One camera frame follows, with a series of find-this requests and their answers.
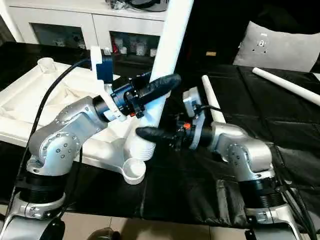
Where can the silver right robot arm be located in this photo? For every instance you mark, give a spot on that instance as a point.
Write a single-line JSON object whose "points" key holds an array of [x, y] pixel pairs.
{"points": [[250, 155]]}

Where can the small red item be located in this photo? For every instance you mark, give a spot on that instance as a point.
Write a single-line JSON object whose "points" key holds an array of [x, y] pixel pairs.
{"points": [[115, 46]]}

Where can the white plastic table leg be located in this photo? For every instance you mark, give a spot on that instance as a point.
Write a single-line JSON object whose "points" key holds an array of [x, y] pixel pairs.
{"points": [[287, 85], [212, 100], [172, 37]]}

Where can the dark round object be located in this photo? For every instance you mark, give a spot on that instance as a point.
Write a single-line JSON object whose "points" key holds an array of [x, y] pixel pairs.
{"points": [[150, 6]]}

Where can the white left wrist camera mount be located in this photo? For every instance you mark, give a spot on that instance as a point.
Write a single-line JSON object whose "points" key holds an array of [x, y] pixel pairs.
{"points": [[95, 53]]}

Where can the white cabinet with glass doors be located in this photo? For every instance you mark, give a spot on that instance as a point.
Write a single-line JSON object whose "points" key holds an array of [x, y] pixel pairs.
{"points": [[62, 17]]}

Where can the grey pillow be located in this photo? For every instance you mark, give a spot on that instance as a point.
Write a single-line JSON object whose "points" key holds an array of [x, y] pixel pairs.
{"points": [[275, 50]]}

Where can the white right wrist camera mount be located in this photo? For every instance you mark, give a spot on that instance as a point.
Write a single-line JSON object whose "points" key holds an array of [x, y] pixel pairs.
{"points": [[191, 98]]}

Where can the grey curtain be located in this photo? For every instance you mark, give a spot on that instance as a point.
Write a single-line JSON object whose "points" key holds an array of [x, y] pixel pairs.
{"points": [[3, 35]]}

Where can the white plastic table top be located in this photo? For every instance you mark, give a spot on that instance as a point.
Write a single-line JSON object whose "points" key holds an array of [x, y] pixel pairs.
{"points": [[25, 100]]}

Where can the black padded mat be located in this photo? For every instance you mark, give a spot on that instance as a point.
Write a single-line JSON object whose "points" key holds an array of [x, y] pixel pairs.
{"points": [[275, 112]]}

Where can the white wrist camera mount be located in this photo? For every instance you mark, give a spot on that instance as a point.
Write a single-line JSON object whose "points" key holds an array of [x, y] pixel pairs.
{"points": [[95, 53], [191, 98]]}

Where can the white flat board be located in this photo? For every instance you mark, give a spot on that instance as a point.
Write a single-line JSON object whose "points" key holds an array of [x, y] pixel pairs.
{"points": [[317, 76]]}

